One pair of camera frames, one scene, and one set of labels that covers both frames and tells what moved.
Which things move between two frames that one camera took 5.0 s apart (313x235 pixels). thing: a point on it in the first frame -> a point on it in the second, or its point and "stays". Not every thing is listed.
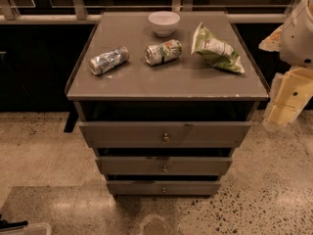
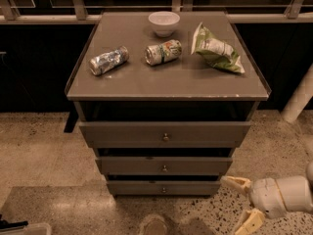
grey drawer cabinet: (162, 97) stays
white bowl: (164, 23) stays
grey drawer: (163, 164) stays
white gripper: (298, 38) -> (264, 197)
